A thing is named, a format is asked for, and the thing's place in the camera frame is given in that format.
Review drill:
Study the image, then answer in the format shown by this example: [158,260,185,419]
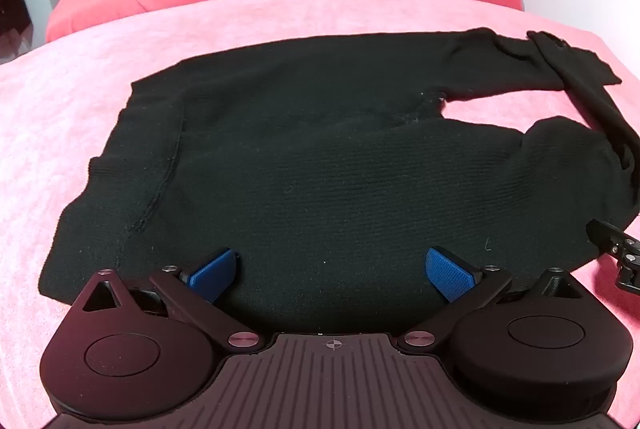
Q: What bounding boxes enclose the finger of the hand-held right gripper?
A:
[586,218,640,296]
[562,74,640,175]

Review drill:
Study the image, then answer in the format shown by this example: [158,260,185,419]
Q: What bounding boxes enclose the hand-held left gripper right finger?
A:
[397,246,593,352]

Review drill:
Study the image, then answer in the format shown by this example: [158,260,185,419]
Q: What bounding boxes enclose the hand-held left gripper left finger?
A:
[75,248,261,352]

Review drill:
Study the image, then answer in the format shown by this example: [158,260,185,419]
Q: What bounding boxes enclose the black knit pants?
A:
[39,26,637,337]

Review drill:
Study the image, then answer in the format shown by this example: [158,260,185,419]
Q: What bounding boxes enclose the pink fleece blanket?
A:
[0,0,640,429]

